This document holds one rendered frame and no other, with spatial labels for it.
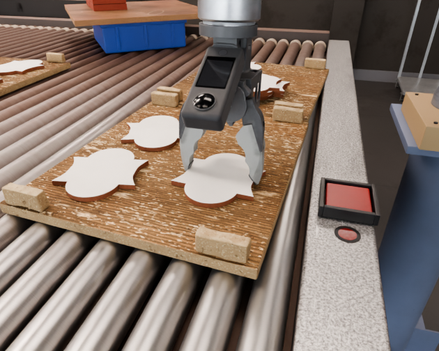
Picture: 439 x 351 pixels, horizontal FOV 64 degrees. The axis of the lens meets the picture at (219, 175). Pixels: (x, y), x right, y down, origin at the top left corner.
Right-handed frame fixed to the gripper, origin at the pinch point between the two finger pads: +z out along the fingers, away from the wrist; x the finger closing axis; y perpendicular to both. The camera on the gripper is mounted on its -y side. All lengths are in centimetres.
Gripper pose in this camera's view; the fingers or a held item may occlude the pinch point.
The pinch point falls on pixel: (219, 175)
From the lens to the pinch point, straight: 50.6
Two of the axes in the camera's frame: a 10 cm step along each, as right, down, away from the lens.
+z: -0.2, 8.7, 4.8
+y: 3.3, -4.5, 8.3
